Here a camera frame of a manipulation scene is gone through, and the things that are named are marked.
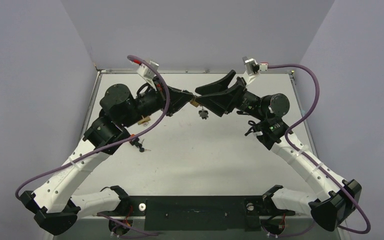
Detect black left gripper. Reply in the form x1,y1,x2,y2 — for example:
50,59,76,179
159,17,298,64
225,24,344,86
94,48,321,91
121,76,194,129

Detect black keys of orange padlock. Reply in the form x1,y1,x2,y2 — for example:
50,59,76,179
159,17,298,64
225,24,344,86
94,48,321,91
135,139,151,153

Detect small brass padlock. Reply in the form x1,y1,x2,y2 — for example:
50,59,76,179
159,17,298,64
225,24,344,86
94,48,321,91
189,97,200,108

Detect orange black padlock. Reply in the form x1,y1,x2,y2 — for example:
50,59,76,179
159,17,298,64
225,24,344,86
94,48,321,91
129,134,139,145

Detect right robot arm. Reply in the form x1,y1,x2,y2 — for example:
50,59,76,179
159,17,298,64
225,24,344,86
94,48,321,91
195,70,362,232

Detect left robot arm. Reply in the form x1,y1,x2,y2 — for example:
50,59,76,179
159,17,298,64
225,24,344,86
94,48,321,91
19,83,194,236

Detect large brass padlock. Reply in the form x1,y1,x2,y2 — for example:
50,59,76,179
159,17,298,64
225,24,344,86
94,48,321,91
137,116,151,126

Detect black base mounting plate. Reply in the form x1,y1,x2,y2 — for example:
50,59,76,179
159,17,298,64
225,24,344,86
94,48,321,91
105,195,283,231

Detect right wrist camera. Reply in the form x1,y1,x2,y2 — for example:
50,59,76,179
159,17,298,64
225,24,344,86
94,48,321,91
242,56,269,85

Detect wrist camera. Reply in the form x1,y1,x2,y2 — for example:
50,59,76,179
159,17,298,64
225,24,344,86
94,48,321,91
136,60,160,80
242,56,269,85

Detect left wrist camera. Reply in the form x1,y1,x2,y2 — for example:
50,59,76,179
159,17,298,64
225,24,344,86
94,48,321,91
136,60,160,80

